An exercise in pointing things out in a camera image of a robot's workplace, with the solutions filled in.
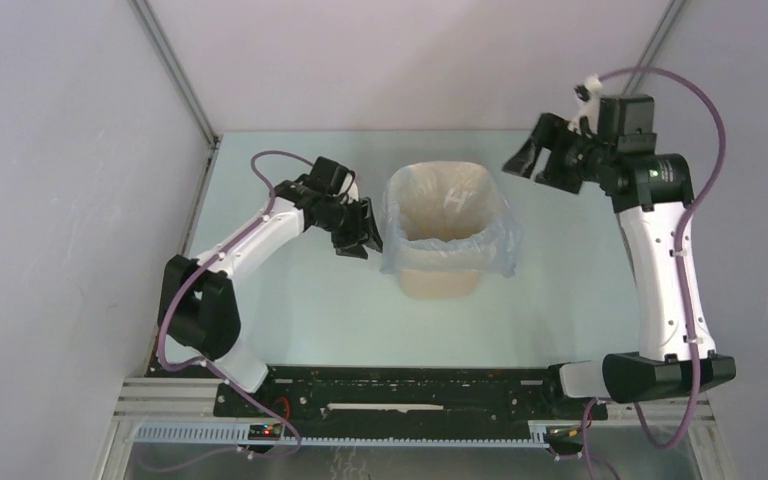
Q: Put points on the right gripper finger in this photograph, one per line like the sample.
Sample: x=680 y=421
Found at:
x=563 y=180
x=542 y=136

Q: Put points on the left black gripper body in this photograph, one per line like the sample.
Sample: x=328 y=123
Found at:
x=346 y=223

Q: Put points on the left aluminium frame post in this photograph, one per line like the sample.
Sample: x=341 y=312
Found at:
x=170 y=61

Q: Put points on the beige trash bin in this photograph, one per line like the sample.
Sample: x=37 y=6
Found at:
x=438 y=229

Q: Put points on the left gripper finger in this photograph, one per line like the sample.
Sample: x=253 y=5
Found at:
x=351 y=250
x=370 y=237

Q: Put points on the aluminium frame post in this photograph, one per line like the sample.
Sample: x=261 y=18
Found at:
x=634 y=79
x=170 y=61

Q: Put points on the right aluminium frame post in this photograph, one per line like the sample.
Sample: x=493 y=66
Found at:
x=634 y=79

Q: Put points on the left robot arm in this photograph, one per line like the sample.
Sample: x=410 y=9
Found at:
x=199 y=316

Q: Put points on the blue plastic trash bag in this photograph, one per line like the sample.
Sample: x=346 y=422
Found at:
x=508 y=235

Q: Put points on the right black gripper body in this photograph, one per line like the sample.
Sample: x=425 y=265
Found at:
x=578 y=153

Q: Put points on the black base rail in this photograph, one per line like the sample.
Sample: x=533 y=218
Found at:
x=334 y=406

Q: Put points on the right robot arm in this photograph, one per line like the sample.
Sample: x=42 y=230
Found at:
x=612 y=144

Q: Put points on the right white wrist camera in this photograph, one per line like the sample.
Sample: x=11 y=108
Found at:
x=588 y=94

